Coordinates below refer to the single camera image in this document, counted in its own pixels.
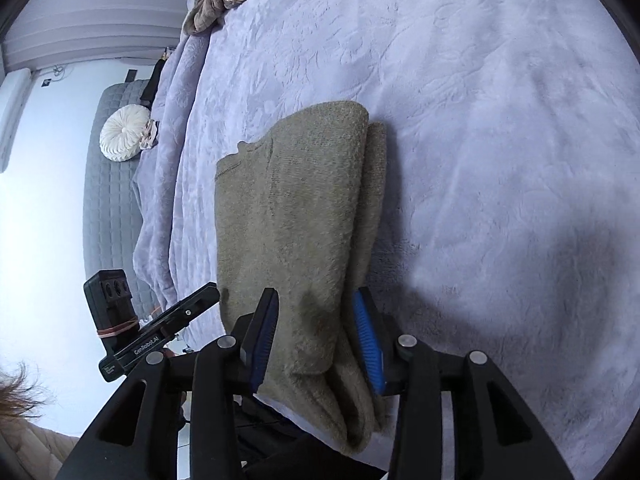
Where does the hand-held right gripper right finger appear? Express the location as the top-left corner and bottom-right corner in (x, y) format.
(351, 287), (576, 480)

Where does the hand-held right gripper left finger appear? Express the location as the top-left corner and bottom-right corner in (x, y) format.
(55, 287), (280, 480)

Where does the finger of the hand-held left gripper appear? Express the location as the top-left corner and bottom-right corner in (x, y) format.
(149, 282), (221, 333)

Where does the olive green towel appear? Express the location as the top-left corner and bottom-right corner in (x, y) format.
(215, 101), (390, 456)

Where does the grey quilted sofa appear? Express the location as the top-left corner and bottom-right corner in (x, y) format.
(82, 81), (166, 311)

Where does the person's hair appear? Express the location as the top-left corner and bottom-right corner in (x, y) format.
(0, 360), (45, 423)

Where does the person's beige quilted jacket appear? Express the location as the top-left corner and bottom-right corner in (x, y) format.
(0, 416), (83, 480)

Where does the small beige fabric item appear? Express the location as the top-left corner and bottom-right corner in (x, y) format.
(140, 119), (160, 150)

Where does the white round cushion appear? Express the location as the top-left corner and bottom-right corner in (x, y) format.
(99, 104), (151, 162)

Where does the lavender plush blanket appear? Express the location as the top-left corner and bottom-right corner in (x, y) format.
(132, 0), (636, 480)

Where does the grey pleated curtain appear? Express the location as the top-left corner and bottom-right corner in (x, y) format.
(0, 0), (211, 73)

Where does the white wall unit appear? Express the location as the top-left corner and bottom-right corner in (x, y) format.
(0, 70), (33, 173)

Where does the black strap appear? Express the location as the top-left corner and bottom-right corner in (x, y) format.
(125, 57), (168, 107)

